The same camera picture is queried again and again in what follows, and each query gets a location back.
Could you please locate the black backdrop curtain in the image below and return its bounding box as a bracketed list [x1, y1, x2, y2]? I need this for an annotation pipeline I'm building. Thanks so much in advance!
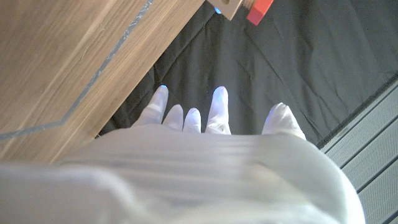
[99, 0, 398, 147]

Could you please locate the red-headed wooden screw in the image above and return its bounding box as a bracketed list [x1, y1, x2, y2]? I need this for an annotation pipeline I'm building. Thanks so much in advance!
[242, 0, 275, 26]

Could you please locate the small wooden block with holes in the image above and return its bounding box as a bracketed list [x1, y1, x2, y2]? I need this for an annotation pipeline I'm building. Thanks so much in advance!
[207, 0, 244, 21]

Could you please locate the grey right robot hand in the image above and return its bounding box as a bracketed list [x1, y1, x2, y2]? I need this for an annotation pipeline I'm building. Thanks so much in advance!
[0, 85, 366, 224]

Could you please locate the grey tape outline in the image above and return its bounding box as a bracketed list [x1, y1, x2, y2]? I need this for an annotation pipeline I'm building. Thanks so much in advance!
[0, 0, 155, 141]

